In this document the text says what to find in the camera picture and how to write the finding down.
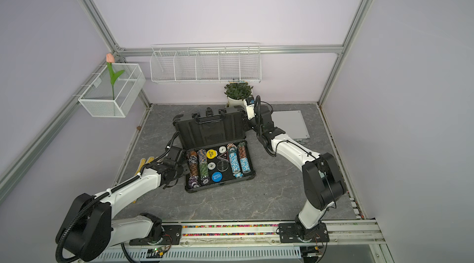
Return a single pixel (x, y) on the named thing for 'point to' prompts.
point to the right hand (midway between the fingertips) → (243, 113)
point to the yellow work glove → (142, 162)
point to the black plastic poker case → (218, 154)
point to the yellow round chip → (211, 154)
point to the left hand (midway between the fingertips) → (184, 169)
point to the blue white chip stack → (234, 160)
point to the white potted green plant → (236, 93)
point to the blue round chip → (216, 176)
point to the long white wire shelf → (206, 63)
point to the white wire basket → (97, 99)
